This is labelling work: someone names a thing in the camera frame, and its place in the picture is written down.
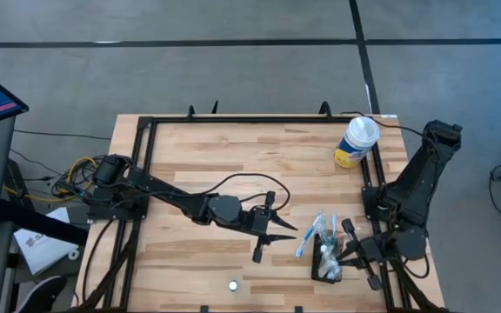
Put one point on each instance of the black metal bar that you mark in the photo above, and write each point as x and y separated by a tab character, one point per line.
42	221

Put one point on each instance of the black organizer caddy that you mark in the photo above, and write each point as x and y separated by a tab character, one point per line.
315	265

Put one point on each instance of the blue yellow wipes canister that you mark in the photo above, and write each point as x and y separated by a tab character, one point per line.
357	143

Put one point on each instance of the person's shoe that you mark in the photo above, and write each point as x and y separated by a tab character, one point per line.
42	293

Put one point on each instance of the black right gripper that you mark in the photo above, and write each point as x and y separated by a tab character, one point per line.
370	254

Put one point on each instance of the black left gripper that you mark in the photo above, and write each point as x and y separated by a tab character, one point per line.
259	224

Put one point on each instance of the black metal table frame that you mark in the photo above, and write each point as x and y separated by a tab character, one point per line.
255	119

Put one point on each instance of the white toothbrush purple bristles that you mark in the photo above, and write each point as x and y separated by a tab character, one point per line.
333	224

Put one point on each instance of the small white tape roll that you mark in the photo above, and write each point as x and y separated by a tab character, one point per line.
71	251

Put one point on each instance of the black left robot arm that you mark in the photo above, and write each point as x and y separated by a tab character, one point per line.
168	193

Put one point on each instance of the black table clamp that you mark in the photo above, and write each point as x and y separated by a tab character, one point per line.
298	309
204	309
325	108
191	112
215	107

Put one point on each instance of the white tape strip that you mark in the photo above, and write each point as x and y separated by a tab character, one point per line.
389	116

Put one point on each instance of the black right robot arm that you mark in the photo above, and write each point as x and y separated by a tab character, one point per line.
424	174

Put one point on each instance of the white box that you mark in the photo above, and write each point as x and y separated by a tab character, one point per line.
44	243

